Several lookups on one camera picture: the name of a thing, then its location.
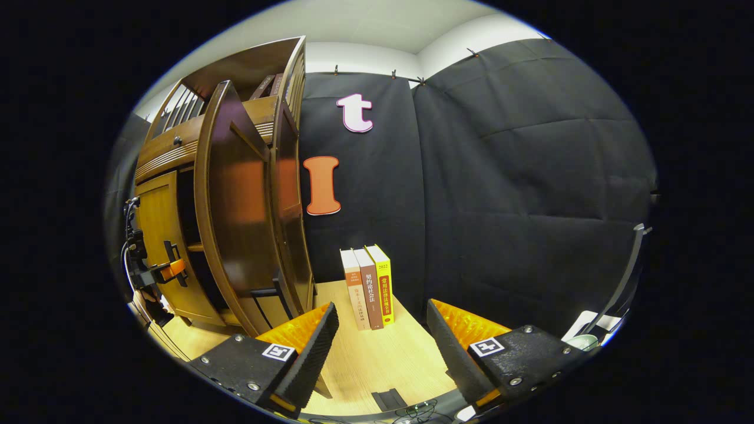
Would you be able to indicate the brown wooden shoe cabinet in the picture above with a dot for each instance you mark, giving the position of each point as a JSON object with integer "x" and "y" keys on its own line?
{"x": 247, "y": 65}

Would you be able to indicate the wooden drawer with black knob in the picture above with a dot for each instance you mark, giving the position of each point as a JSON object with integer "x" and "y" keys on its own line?
{"x": 159, "y": 156}

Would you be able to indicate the brown leaning shelf book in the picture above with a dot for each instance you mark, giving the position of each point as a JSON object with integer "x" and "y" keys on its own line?
{"x": 263, "y": 87}

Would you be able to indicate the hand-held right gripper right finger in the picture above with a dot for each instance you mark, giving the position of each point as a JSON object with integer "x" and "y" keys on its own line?
{"x": 450, "y": 353}

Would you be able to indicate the wooden inner shelf board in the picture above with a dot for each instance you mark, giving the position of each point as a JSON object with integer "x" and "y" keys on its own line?
{"x": 194, "y": 246}

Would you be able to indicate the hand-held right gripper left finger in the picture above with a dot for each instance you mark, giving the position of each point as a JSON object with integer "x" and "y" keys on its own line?
{"x": 315, "y": 353}

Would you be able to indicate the black backdrop cloth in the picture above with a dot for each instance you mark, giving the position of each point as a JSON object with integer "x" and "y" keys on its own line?
{"x": 500, "y": 176}

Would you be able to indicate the reddish brown shelf book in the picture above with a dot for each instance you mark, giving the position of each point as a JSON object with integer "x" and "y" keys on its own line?
{"x": 277, "y": 84}

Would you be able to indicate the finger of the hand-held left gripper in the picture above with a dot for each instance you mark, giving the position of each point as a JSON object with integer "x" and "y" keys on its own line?
{"x": 172, "y": 270}

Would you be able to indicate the wooden shoe cabinet door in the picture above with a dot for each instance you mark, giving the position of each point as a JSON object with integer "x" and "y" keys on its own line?
{"x": 159, "y": 218}
{"x": 241, "y": 206}

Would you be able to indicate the black rectangular table slot cover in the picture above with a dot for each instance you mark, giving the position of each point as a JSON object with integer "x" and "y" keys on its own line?
{"x": 389, "y": 400}

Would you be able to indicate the pale green bowl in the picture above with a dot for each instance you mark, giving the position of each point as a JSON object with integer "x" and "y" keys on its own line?
{"x": 582, "y": 343}

